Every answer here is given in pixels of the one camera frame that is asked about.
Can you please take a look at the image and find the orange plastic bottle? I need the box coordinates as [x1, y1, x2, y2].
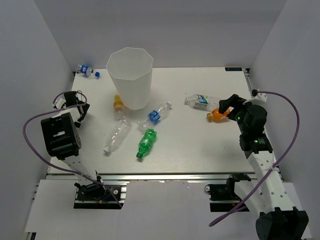
[206, 108, 231, 122]

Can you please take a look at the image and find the clear bottle green-blue label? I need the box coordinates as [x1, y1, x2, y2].
[184, 94, 220, 112]

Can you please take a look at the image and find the small blue label bottle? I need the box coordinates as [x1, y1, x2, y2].
[76, 64, 101, 79]

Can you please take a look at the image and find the clear bottle orange cap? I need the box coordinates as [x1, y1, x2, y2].
[113, 95, 127, 121]

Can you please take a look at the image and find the long clear plastic bottle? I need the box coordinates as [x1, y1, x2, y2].
[103, 116, 132, 155]

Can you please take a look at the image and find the clear bottle blue label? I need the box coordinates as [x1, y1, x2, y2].
[137, 101, 172, 133]

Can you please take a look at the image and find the green plastic bottle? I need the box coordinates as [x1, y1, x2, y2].
[136, 128, 157, 159]

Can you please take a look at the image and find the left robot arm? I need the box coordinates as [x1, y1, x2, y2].
[40, 91, 99, 187]

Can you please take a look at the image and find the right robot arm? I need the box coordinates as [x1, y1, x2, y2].
[218, 91, 309, 240]

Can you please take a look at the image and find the white octagonal plastic bin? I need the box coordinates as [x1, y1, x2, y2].
[106, 47, 154, 111]

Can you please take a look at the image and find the blue sticker right corner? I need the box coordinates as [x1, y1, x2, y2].
[224, 67, 243, 72]

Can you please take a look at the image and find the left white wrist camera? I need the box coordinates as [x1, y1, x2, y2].
[52, 97, 67, 110]

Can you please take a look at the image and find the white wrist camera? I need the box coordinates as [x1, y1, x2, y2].
[243, 89, 267, 105]
[52, 97, 67, 110]

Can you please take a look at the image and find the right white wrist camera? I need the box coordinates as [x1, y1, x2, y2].
[243, 89, 267, 105]

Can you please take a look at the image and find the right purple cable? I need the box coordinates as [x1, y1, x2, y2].
[208, 90, 301, 227]

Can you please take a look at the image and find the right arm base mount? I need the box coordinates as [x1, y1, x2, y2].
[204, 173, 251, 213]

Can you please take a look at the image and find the aluminium front rail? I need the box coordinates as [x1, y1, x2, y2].
[45, 173, 257, 181]

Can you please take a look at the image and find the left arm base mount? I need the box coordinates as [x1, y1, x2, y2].
[73, 183, 124, 210]

